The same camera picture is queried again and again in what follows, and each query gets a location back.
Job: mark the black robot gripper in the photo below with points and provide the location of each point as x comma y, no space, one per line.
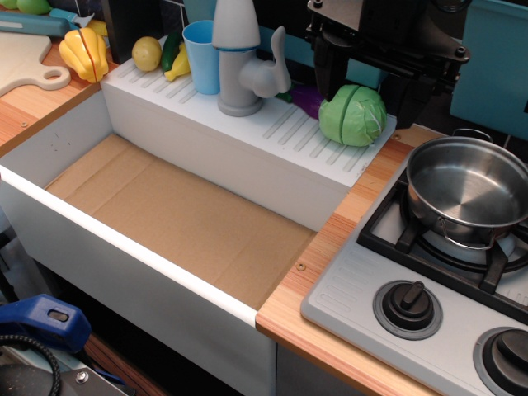
398,37

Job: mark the stainless steel pot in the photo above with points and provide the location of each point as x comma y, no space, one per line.
469,191

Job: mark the cardboard sheet in sink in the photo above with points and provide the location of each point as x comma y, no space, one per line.
233,244

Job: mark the white toy sink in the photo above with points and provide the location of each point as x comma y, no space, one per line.
276,158

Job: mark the green toy cabbage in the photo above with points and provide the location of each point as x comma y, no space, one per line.
356,116

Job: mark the purple toy eggplant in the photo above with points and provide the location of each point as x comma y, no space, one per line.
305,97

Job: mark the teal box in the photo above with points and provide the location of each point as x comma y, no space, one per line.
492,90

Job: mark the grey toy faucet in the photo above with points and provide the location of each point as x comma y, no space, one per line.
244,79

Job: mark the light blue plastic cup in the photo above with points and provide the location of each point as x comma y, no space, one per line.
203,56

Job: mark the yellow toy banana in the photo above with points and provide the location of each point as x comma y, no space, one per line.
180,65

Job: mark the green toy cucumber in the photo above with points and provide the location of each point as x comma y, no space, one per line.
170,50

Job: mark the grey toy stove top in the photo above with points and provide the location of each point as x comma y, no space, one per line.
341,301

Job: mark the yellow toy potato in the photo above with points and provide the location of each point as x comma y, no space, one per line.
147,53

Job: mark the black left stove knob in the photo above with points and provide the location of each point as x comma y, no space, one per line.
408,310

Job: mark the black stove knob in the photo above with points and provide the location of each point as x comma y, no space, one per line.
408,310
500,359

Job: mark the black stove grate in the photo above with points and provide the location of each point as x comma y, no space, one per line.
496,278

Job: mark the yellow toy bell pepper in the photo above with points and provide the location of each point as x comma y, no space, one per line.
84,51

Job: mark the black right stove knob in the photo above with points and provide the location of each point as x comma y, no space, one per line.
500,359

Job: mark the teal toy knife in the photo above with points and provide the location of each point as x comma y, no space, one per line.
57,24

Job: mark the green toy vegetable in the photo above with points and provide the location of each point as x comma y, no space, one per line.
32,7

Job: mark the white cutting board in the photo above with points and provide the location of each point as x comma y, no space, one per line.
21,63

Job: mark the blue clamp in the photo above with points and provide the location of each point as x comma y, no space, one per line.
48,320

